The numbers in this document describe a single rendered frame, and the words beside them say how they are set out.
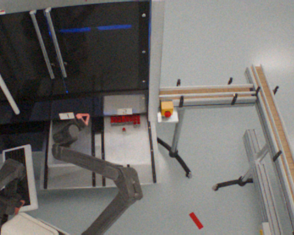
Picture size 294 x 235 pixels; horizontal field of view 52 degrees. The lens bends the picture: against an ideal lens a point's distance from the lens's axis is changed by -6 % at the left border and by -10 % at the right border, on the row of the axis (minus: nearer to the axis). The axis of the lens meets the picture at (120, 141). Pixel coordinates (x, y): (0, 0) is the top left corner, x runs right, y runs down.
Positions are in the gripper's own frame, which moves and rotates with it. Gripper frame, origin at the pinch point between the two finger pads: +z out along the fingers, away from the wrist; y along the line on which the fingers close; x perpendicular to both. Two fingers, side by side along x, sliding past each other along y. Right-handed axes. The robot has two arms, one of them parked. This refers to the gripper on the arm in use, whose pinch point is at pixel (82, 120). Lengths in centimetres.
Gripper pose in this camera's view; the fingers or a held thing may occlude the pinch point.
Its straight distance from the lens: 157.5
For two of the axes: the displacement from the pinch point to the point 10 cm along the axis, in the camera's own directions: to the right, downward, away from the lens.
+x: -6.1, -7.8, -1.2
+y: 6.3, -3.9, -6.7
